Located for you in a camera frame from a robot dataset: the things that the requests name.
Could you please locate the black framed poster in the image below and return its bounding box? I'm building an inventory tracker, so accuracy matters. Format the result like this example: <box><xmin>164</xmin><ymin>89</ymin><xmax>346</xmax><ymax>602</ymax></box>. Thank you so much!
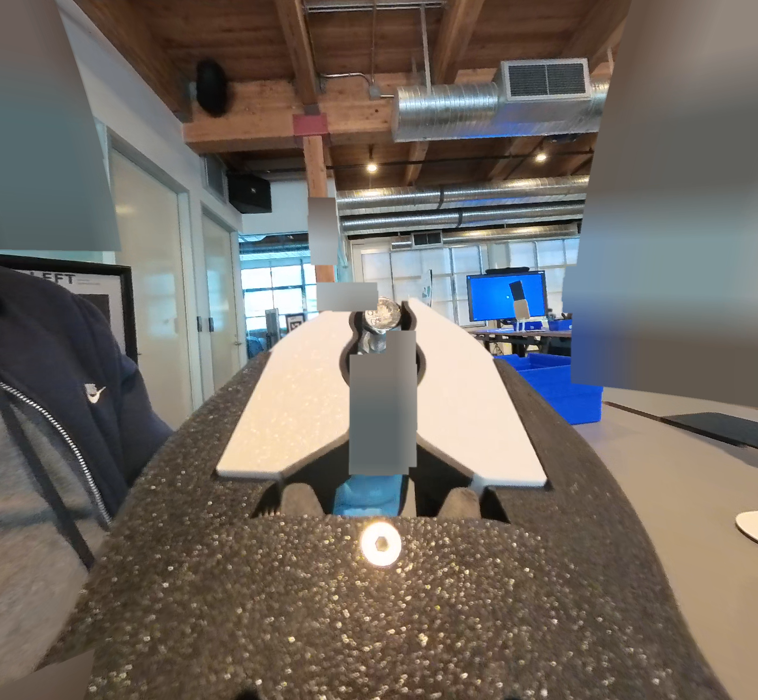
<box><xmin>0</xmin><ymin>255</ymin><xmax>138</xmax><ymax>365</ymax></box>

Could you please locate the silver steel bolt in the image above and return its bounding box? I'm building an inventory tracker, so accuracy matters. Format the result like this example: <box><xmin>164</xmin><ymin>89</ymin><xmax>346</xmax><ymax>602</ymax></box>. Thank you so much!
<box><xmin>357</xmin><ymin>296</ymin><xmax>405</xmax><ymax>357</ymax></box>

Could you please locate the white duct vent grille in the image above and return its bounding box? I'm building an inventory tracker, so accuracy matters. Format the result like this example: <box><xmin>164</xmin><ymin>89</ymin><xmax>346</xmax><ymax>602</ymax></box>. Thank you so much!
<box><xmin>500</xmin><ymin>59</ymin><xmax>592</xmax><ymax>102</ymax></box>

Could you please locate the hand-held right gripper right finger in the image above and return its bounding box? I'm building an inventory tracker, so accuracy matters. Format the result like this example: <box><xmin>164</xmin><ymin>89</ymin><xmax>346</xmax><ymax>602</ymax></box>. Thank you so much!
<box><xmin>402</xmin><ymin>299</ymin><xmax>548</xmax><ymax>488</ymax></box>

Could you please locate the blue screen monitor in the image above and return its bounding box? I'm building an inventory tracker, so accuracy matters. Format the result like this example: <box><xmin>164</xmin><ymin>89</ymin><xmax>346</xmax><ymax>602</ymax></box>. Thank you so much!
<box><xmin>466</xmin><ymin>271</ymin><xmax>548</xmax><ymax>322</ymax></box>

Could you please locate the navy zip jacket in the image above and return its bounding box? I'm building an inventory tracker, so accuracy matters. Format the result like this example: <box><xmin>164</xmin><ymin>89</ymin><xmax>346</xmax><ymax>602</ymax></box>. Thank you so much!
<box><xmin>0</xmin><ymin>265</ymin><xmax>175</xmax><ymax>529</ymax></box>

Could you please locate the black table mat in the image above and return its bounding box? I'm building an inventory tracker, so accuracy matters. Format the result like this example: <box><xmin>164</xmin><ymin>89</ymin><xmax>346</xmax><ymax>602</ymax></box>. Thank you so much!
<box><xmin>660</xmin><ymin>412</ymin><xmax>758</xmax><ymax>449</ymax></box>

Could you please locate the large blue plastic bin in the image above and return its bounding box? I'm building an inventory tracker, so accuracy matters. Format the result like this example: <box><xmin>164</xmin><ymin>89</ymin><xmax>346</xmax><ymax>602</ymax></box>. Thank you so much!
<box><xmin>494</xmin><ymin>352</ymin><xmax>604</xmax><ymax>425</ymax></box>

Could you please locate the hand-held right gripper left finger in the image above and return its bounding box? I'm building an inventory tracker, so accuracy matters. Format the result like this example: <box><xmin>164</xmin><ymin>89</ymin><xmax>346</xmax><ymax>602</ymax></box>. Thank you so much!
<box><xmin>216</xmin><ymin>311</ymin><xmax>361</xmax><ymax>482</ymax></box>

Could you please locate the black oval ceiling fixture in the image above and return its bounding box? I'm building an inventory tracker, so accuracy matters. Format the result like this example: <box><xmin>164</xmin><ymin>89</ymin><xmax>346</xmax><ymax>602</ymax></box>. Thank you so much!
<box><xmin>195</xmin><ymin>59</ymin><xmax>229</xmax><ymax>116</ymax></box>

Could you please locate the long wooden table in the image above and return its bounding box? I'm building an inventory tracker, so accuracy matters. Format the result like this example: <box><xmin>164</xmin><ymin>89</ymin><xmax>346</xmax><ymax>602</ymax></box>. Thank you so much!
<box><xmin>473</xmin><ymin>327</ymin><xmax>572</xmax><ymax>357</ymax></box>

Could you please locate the black wall speaker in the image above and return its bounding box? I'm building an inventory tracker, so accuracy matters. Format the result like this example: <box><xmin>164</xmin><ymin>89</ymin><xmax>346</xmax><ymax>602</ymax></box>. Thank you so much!
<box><xmin>228</xmin><ymin>172</ymin><xmax>273</xmax><ymax>214</ymax></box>

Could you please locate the large silver air duct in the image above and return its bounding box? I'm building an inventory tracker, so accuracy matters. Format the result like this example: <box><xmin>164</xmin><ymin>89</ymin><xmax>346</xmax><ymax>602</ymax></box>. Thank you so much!
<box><xmin>391</xmin><ymin>81</ymin><xmax>611</xmax><ymax>143</ymax></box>

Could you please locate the white door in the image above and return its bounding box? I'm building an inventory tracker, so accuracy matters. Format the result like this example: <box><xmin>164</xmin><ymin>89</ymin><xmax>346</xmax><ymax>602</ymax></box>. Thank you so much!
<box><xmin>200</xmin><ymin>208</ymin><xmax>245</xmax><ymax>399</ymax></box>
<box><xmin>108</xmin><ymin>138</ymin><xmax>196</xmax><ymax>417</ymax></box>

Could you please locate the long silver air duct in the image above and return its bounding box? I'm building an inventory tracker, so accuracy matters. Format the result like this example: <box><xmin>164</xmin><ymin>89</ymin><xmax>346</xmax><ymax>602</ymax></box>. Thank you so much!
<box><xmin>336</xmin><ymin>176</ymin><xmax>590</xmax><ymax>211</ymax></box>
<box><xmin>340</xmin><ymin>206</ymin><xmax>584</xmax><ymax>234</ymax></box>

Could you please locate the wooden post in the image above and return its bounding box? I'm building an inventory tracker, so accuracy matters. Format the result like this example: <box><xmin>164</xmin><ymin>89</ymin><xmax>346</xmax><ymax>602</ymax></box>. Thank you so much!
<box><xmin>302</xmin><ymin>135</ymin><xmax>338</xmax><ymax>266</ymax></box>

